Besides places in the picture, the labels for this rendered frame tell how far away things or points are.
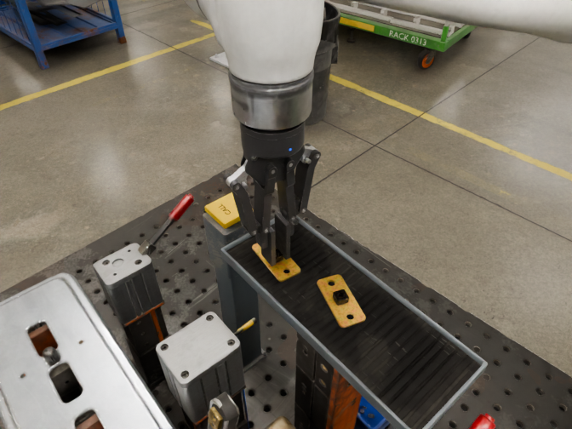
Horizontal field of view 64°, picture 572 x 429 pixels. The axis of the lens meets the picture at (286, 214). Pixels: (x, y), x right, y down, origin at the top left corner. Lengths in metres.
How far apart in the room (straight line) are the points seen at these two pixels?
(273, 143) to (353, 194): 2.15
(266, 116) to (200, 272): 0.86
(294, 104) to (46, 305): 0.62
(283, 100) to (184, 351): 0.37
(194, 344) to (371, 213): 1.97
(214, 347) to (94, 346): 0.25
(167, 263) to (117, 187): 1.54
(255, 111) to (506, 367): 0.92
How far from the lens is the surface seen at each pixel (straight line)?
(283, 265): 0.68
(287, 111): 0.49
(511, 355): 1.25
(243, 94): 0.49
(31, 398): 0.84
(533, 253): 2.60
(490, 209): 2.76
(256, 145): 0.52
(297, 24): 0.45
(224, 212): 0.77
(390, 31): 4.15
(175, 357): 0.67
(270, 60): 0.46
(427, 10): 0.66
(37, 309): 0.94
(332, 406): 0.78
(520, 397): 1.20
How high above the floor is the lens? 1.67
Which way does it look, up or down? 42 degrees down
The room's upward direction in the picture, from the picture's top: straight up
